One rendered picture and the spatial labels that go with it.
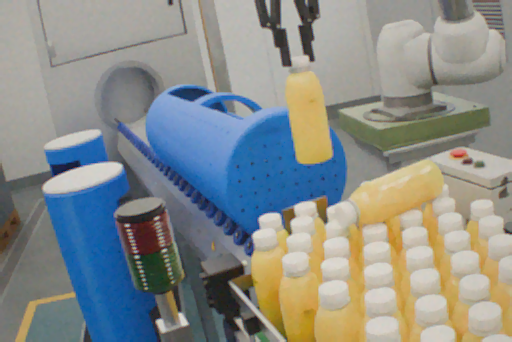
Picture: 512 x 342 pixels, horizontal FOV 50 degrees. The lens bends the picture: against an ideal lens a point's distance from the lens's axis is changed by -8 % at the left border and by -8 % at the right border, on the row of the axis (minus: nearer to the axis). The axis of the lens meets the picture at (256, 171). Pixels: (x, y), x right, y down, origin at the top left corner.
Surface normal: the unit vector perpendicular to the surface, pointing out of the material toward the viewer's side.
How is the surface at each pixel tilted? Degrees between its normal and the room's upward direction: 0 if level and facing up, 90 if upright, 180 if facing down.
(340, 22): 90
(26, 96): 90
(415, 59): 83
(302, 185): 90
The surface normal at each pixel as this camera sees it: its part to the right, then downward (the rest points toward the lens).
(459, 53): -0.44, 0.58
